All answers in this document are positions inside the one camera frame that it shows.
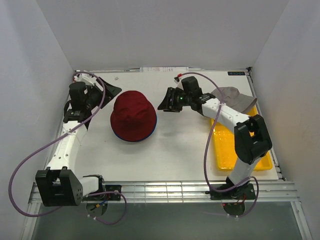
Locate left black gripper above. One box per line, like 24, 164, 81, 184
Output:
85, 77, 122, 110

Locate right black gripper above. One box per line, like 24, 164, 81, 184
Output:
157, 87, 192, 113

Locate blue bucket hat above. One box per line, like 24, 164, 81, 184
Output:
110, 118, 157, 143

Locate dark red hat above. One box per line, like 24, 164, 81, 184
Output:
109, 90, 158, 142

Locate grey cap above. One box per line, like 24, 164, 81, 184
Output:
211, 86, 257, 114

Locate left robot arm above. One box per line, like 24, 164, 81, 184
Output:
35, 75, 122, 207

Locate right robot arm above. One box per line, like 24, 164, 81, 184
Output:
157, 75, 272, 199

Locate papers at back edge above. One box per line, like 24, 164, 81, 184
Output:
139, 66, 189, 73

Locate dark corner label sticker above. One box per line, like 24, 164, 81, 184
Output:
227, 71, 246, 76

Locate yellow plastic tray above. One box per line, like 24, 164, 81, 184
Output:
212, 106, 273, 172

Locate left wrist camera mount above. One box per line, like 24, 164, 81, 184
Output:
72, 73, 97, 86

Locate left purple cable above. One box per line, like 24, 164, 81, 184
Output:
8, 71, 128, 226

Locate purple cable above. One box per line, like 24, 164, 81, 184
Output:
8, 71, 128, 226
179, 71, 260, 218

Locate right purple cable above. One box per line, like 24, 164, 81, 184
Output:
179, 71, 260, 218

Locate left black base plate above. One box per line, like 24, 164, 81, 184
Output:
83, 184, 122, 202

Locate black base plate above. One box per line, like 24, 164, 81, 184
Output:
83, 184, 122, 202
205, 183, 256, 200

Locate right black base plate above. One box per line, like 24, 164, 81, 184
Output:
205, 183, 256, 200

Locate aluminium front rail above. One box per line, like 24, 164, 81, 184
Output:
27, 181, 301, 205

